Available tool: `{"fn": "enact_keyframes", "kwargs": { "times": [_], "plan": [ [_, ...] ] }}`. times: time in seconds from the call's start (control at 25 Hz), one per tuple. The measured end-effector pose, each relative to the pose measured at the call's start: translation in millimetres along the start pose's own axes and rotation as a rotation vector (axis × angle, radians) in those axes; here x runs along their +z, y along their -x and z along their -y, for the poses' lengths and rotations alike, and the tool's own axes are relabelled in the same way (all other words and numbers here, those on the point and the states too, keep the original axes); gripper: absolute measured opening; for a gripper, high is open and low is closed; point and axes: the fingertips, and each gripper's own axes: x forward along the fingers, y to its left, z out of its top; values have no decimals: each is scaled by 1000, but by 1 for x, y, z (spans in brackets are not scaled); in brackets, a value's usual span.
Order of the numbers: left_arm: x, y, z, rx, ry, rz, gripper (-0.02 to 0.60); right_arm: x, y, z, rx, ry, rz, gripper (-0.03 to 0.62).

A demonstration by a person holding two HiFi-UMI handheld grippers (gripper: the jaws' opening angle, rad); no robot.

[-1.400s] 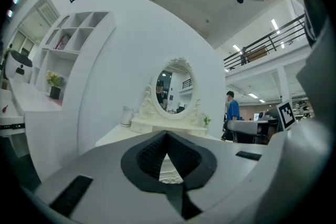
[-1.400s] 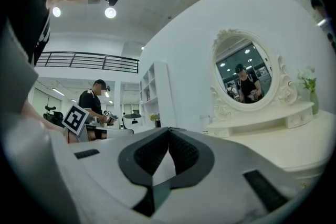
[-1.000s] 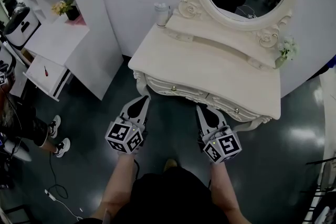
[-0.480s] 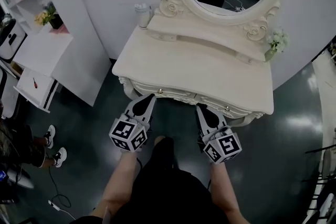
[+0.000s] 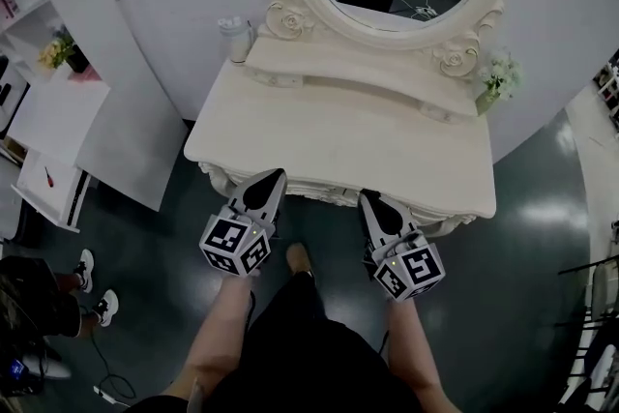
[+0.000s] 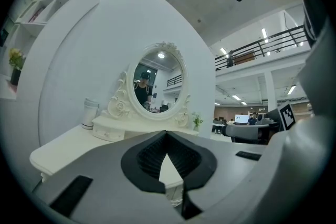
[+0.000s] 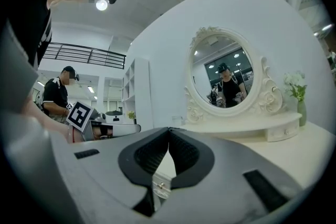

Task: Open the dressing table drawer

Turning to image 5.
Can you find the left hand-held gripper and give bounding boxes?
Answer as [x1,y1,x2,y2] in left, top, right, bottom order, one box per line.
[198,167,289,278]

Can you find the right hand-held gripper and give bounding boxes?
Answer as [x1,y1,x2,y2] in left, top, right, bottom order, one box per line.
[358,188,446,303]

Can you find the cream dressing table drawer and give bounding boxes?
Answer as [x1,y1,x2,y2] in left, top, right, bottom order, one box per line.
[283,186,364,208]

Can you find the cream dressing table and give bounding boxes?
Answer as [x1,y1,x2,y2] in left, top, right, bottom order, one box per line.
[183,33,499,239]

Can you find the person's brown shoe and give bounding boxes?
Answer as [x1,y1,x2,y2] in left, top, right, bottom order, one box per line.
[285,242,314,278]

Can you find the person's black clothing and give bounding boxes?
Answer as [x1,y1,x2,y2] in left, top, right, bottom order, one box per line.
[126,269,422,413]

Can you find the white flowers in vase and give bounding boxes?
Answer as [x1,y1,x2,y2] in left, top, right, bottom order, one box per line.
[475,49,524,116]

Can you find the white power strip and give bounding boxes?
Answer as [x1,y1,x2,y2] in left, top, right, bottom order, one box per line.
[93,383,133,408]

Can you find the white lidded bottle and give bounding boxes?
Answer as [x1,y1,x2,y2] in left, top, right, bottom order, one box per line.
[217,15,256,65]

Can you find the white side cabinet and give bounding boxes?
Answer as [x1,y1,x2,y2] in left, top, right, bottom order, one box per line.
[9,66,113,234]

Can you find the pink box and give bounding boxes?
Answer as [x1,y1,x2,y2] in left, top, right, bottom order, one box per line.
[67,64,105,84]

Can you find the black metal chair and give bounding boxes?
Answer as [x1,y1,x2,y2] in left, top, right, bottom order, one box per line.
[555,251,619,413]

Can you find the yellow flowers in dark pot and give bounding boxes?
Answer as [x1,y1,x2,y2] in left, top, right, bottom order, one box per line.
[38,29,91,74]

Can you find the black floor cable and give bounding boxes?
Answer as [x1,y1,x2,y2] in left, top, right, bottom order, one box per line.
[79,304,138,402]

